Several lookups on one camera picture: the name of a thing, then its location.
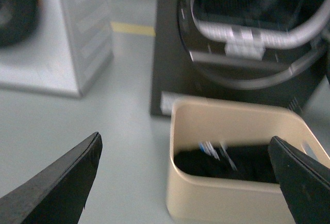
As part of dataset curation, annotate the white washing machine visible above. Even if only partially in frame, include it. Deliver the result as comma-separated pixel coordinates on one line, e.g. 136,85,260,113
1,0,113,98

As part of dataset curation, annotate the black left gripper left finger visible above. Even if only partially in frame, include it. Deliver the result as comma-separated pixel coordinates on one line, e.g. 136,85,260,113
1,132,103,223

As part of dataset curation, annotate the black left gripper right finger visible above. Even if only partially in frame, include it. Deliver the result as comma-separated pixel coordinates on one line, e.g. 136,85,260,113
268,136,329,223

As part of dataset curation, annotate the black washing machine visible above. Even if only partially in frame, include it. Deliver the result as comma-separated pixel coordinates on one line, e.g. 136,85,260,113
150,0,329,116

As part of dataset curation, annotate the black printed clothing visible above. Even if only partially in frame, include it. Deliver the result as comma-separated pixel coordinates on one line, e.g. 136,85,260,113
174,142,278,184

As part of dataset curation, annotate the beige plastic hamper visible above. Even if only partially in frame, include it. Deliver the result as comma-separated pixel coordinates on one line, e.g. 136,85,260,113
166,97,329,223

